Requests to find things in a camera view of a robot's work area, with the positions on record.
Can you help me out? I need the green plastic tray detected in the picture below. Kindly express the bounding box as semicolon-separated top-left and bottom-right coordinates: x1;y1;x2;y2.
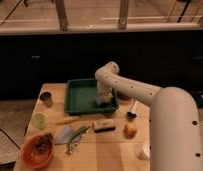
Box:
65;78;119;115

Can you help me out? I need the blue sponge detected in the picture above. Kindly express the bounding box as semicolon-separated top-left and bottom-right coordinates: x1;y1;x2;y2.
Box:
95;96;109;106

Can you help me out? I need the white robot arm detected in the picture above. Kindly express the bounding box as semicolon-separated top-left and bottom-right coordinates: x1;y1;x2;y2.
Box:
95;62;203;171

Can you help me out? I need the brown round dish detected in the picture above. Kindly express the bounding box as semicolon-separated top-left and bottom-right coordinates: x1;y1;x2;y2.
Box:
118;92;132;101

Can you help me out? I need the black white spatula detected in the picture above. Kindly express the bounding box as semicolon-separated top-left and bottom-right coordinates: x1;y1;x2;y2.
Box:
127;101;137;120

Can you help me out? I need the tan black brush block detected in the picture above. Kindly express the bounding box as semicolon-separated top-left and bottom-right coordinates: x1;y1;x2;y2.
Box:
93;119;116;133

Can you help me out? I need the yellow banana toy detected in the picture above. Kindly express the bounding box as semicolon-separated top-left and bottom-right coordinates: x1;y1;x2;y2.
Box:
56;117;79;125

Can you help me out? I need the grey cloth piece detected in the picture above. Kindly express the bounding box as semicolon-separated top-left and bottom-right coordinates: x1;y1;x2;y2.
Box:
54;125;73;145

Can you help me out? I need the light green cup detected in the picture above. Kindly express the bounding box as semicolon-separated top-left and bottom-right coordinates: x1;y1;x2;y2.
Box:
31;113;46;130

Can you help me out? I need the orange bowl with food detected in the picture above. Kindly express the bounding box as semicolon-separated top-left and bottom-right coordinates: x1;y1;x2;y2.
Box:
21;133;54;169

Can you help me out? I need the blue black device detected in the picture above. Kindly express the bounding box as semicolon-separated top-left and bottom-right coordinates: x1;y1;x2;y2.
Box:
194;92;203;108

